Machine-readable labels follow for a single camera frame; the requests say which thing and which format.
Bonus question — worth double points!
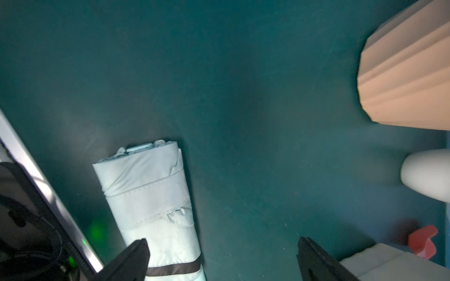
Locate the large flower pot brown wrap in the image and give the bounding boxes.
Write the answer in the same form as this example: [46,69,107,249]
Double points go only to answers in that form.
[357,0,450,131]

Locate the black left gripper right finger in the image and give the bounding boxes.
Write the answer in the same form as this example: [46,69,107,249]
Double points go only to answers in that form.
[297,237,358,281]

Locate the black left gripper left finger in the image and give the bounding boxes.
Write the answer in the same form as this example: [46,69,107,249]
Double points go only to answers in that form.
[90,238,151,281]

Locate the beige plastic storage box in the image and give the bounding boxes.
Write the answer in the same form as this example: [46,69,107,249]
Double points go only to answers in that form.
[341,244,450,281]

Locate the pink small block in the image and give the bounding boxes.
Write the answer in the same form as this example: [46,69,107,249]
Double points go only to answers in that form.
[408,225,438,260]

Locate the aluminium front rail frame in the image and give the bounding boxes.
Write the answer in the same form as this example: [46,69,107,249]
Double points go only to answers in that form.
[1,112,104,277]

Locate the small white pot pink flowers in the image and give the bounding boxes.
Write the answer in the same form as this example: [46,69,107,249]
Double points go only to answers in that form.
[400,149,450,203]

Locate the mint green umbrella front left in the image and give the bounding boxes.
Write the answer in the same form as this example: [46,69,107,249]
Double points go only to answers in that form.
[93,140,206,281]

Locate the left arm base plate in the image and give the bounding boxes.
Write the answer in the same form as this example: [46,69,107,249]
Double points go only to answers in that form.
[1,162,96,281]

